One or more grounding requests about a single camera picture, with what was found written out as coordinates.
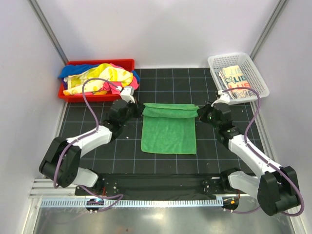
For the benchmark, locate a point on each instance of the blue towel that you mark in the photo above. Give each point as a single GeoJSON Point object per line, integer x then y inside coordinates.
{"type": "Point", "coordinates": [72, 73]}

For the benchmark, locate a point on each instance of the green towel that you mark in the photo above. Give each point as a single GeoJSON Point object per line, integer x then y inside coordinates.
{"type": "Point", "coordinates": [169, 129]}

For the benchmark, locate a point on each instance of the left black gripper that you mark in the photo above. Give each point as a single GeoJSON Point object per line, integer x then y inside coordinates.
{"type": "Point", "coordinates": [138, 108]}

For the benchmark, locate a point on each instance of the black grid mat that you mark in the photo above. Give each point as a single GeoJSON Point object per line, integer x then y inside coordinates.
{"type": "Point", "coordinates": [124, 155]}

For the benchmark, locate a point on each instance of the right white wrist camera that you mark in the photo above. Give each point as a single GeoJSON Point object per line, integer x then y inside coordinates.
{"type": "Point", "coordinates": [222, 98]}

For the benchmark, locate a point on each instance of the printed rabbit towel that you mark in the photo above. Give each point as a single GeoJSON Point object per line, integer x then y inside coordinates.
{"type": "Point", "coordinates": [233, 77]}

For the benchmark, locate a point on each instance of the pink towel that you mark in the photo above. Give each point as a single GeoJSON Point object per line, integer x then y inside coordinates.
{"type": "Point", "coordinates": [118, 78]}

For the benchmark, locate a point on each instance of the aluminium frame rail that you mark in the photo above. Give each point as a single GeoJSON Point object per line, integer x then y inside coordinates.
{"type": "Point", "coordinates": [43, 188]}

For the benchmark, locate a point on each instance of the red plastic bin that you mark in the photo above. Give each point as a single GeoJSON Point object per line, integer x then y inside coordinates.
{"type": "Point", "coordinates": [127, 64]}

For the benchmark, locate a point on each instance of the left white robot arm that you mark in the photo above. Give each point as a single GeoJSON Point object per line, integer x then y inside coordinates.
{"type": "Point", "coordinates": [61, 161]}

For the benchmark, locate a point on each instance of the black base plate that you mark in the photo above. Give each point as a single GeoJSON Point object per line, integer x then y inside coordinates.
{"type": "Point", "coordinates": [157, 187]}

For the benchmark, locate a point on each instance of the yellow white towel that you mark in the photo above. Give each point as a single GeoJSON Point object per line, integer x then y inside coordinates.
{"type": "Point", "coordinates": [95, 79]}

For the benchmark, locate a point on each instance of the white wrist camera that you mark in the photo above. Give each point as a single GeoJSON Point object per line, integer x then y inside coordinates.
{"type": "Point", "coordinates": [222, 98]}
{"type": "Point", "coordinates": [126, 93]}

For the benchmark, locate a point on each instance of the slotted cable duct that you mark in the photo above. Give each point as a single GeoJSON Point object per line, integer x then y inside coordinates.
{"type": "Point", "coordinates": [88, 202]}

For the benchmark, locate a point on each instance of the white perforated basket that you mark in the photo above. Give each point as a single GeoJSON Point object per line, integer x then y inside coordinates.
{"type": "Point", "coordinates": [217, 62]}

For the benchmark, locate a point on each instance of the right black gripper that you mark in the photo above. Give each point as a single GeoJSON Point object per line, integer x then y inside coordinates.
{"type": "Point", "coordinates": [203, 111]}

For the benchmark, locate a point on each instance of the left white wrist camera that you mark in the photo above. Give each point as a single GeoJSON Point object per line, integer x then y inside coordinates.
{"type": "Point", "coordinates": [126, 93]}

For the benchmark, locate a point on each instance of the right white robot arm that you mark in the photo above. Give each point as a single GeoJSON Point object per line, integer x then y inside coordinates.
{"type": "Point", "coordinates": [274, 187]}

